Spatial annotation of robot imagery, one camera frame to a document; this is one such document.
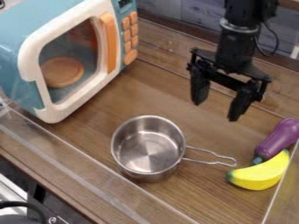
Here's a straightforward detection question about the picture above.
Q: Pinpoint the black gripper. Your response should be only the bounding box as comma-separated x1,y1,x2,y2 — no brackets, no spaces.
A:
187,48,273,122

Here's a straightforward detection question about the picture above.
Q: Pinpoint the purple toy eggplant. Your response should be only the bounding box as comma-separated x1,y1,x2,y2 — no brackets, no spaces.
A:
253,118,299,165

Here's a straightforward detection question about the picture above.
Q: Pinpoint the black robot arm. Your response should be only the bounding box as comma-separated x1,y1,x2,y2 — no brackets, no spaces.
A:
187,0,279,122

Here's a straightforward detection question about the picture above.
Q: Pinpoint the yellow toy banana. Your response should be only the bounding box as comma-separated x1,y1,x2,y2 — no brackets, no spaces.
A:
226,150,290,191

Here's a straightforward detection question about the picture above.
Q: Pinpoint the orange microwave turntable plate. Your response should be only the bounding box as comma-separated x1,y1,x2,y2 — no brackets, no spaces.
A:
42,57,85,88

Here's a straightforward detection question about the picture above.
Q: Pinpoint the blue white toy microwave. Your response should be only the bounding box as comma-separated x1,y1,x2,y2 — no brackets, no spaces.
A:
0,0,139,123

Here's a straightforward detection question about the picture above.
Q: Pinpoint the clear acrylic front barrier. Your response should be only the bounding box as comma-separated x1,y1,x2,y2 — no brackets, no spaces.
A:
0,99,198,224

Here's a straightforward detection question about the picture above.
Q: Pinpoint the black cable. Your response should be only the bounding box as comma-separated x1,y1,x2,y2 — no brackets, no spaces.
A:
253,20,282,58

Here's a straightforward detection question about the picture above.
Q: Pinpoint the silver pot with wire handle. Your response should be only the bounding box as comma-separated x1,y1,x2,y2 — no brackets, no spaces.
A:
111,115,238,182

